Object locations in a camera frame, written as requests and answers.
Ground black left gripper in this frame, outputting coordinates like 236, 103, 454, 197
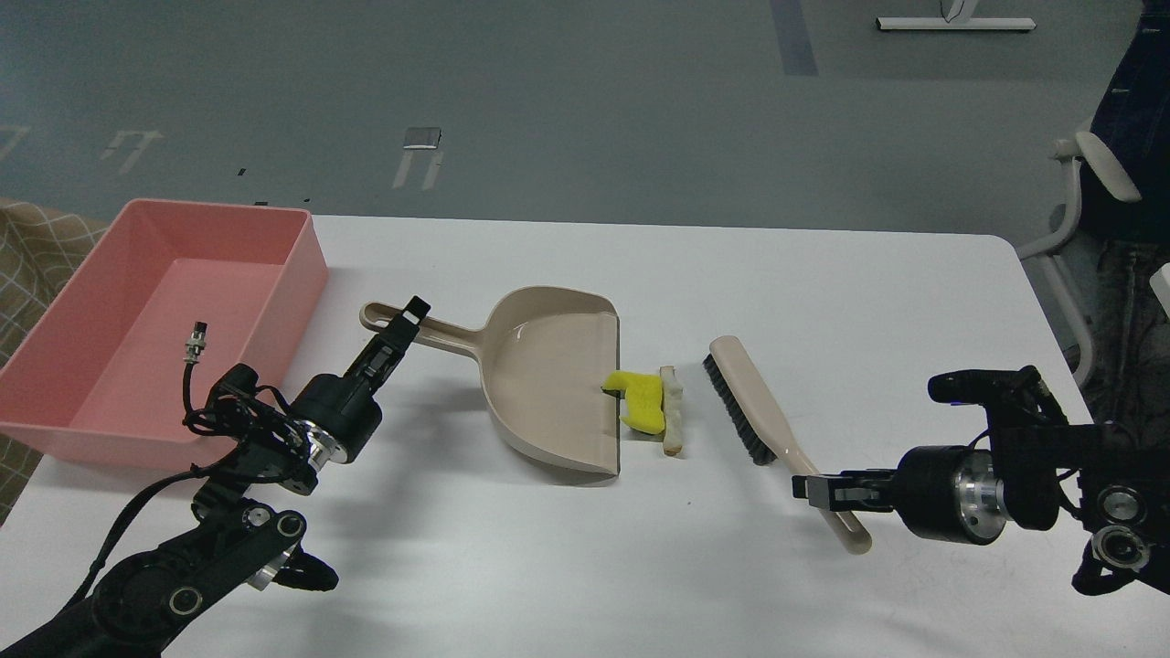
289, 296, 431, 465

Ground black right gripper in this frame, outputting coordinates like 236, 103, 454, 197
792, 446, 1009, 546

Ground beige hand brush black bristles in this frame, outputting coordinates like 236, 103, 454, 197
702, 335, 873, 556

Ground beige plastic dustpan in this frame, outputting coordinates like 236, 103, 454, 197
414, 286, 620, 477

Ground white foam stick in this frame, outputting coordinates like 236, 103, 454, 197
659, 366, 684, 457

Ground yellow sponge piece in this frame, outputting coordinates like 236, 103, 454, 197
601, 370, 665, 436

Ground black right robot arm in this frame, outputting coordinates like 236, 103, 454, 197
792, 366, 1169, 596

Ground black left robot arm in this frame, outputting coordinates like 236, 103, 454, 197
4, 297, 431, 657

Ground pink plastic bin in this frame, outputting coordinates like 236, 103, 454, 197
1, 199, 326, 469

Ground grey floor plate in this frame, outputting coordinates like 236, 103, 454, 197
402, 126, 443, 151

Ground beige checkered cloth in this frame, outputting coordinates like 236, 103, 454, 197
0, 197, 109, 526

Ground white office chair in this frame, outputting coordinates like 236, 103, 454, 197
1016, 129, 1166, 385

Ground person in teal jacket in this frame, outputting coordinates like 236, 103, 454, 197
1092, 0, 1170, 244

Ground white table leg base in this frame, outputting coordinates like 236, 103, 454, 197
875, 1, 1037, 33

